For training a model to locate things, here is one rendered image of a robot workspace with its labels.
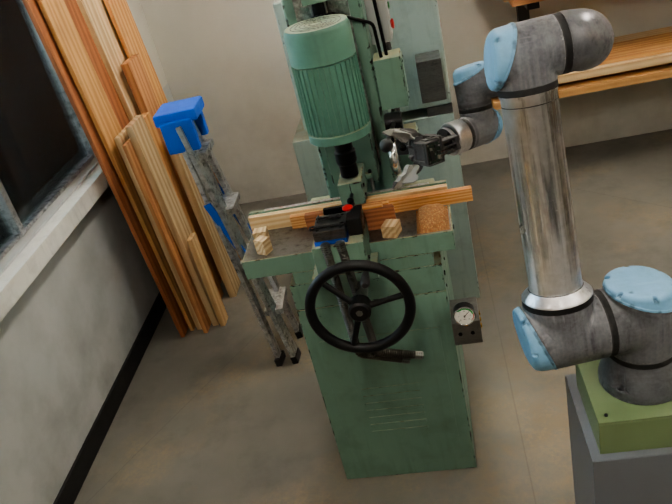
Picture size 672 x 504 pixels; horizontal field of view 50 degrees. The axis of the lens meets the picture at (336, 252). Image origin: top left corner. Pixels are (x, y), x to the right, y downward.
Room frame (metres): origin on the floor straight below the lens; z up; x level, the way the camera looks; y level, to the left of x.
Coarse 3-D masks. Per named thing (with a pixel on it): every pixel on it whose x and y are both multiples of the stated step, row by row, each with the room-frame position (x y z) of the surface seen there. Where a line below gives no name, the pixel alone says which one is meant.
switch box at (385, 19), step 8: (368, 0) 2.13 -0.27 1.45; (376, 0) 2.13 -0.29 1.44; (384, 0) 2.13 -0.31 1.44; (368, 8) 2.13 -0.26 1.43; (384, 8) 2.13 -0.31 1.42; (368, 16) 2.14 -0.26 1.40; (384, 16) 2.13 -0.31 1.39; (368, 24) 2.14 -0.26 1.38; (376, 24) 2.13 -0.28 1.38; (384, 24) 2.13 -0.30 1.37; (384, 32) 2.13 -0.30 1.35; (392, 32) 2.19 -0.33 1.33
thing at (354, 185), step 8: (360, 168) 1.93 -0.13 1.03; (360, 176) 1.87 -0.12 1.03; (344, 184) 1.85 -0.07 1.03; (352, 184) 1.84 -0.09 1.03; (360, 184) 1.84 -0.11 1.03; (344, 192) 1.85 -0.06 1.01; (352, 192) 1.84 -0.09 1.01; (360, 192) 1.84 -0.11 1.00; (344, 200) 1.85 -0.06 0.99; (360, 200) 1.84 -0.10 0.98
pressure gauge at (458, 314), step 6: (456, 306) 1.64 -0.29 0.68; (462, 306) 1.62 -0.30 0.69; (468, 306) 1.62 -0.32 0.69; (456, 312) 1.62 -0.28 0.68; (462, 312) 1.62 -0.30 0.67; (468, 312) 1.62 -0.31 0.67; (474, 312) 1.61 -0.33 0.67; (456, 318) 1.62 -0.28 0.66; (462, 318) 1.62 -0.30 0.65; (468, 318) 1.62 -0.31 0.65; (474, 318) 1.61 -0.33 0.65; (462, 324) 1.62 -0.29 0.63; (468, 324) 1.62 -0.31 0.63
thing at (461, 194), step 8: (432, 192) 1.85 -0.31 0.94; (440, 192) 1.84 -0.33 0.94; (448, 192) 1.83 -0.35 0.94; (456, 192) 1.83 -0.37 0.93; (464, 192) 1.82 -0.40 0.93; (392, 200) 1.87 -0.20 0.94; (400, 200) 1.86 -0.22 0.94; (408, 200) 1.85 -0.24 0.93; (416, 200) 1.85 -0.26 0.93; (424, 200) 1.85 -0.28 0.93; (432, 200) 1.84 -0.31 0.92; (440, 200) 1.84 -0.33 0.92; (448, 200) 1.83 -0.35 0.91; (456, 200) 1.83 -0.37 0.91; (464, 200) 1.82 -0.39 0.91; (472, 200) 1.82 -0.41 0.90; (400, 208) 1.86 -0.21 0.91; (408, 208) 1.86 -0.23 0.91; (416, 208) 1.85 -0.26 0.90; (296, 216) 1.92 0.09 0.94; (296, 224) 1.92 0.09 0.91; (304, 224) 1.92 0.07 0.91
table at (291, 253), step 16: (448, 208) 1.81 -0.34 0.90; (416, 224) 1.76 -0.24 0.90; (272, 240) 1.89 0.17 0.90; (288, 240) 1.86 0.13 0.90; (304, 240) 1.84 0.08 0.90; (384, 240) 1.72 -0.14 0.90; (400, 240) 1.71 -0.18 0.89; (416, 240) 1.70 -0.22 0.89; (432, 240) 1.69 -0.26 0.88; (448, 240) 1.68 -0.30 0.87; (256, 256) 1.81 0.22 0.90; (272, 256) 1.79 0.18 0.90; (288, 256) 1.77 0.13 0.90; (304, 256) 1.76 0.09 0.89; (384, 256) 1.72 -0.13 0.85; (400, 256) 1.71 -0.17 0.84; (256, 272) 1.79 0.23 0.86; (272, 272) 1.78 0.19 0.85; (288, 272) 1.78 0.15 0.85
